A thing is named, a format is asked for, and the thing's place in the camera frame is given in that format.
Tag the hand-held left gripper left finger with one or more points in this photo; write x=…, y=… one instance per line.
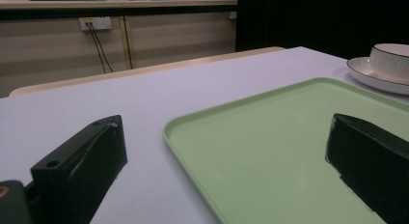
x=80, y=172

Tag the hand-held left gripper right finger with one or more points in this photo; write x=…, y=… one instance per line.
x=373, y=162

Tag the white plate with dark rim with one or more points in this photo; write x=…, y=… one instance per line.
x=363, y=71

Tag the white ribbed bowl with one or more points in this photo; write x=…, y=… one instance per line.
x=390, y=61

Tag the green plastic tray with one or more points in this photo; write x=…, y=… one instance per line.
x=270, y=159

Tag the wooden desk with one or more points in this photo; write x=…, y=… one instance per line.
x=128, y=37

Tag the black curtain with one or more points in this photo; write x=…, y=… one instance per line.
x=321, y=21

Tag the white wall socket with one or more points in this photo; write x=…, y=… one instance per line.
x=99, y=23

